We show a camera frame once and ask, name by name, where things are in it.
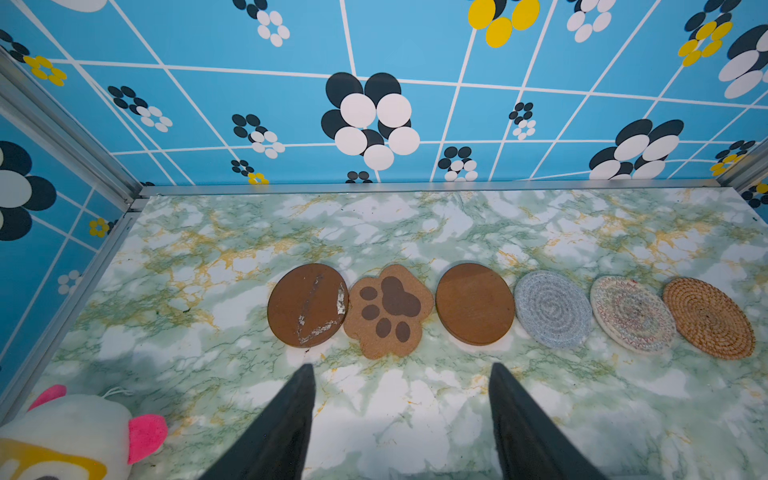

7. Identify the dark brown round coaster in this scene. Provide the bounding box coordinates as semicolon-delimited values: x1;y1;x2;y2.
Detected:
267;263;349;348

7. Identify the cork paw print coaster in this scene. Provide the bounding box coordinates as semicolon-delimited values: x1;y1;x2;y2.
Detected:
343;264;435;360

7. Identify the brown wooden round coaster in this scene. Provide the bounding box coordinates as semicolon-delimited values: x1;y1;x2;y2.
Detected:
436;263;515;346

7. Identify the rattan round coaster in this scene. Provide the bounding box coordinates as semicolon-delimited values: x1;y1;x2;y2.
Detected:
662;278;756;360

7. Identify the grey woven round coaster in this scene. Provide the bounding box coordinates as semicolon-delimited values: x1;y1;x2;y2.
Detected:
514;270;593;349

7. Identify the plush toy white pink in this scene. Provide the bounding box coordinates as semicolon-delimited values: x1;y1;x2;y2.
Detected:
1;384;168;480

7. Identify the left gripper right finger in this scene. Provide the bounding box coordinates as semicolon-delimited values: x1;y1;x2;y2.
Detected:
489;363;605;479

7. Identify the multicolour woven round coaster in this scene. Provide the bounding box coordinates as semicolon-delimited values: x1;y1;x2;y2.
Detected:
590;276;676;355

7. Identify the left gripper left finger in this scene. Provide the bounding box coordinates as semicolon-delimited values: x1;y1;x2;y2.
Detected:
202;364;316;480

